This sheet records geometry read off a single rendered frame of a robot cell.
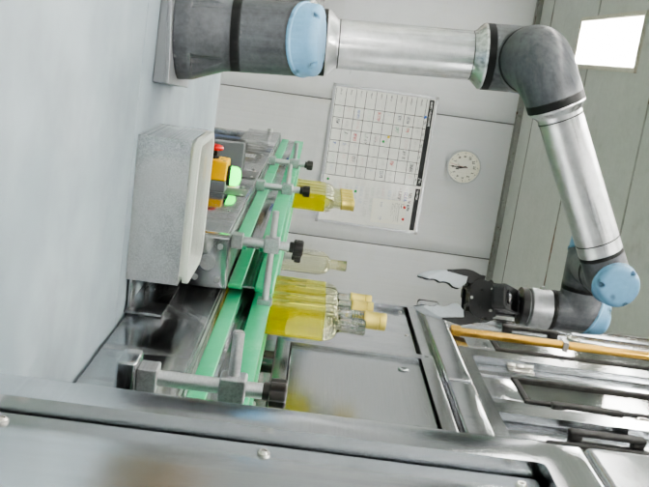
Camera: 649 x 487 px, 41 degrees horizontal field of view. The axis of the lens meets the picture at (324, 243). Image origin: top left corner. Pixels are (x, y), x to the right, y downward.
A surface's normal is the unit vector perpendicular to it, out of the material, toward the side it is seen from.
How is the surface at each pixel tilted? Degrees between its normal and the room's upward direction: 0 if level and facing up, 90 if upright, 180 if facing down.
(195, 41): 71
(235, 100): 90
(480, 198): 90
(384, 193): 90
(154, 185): 90
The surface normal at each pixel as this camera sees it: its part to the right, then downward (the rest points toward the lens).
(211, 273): 0.00, 0.22
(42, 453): 0.14, -0.96
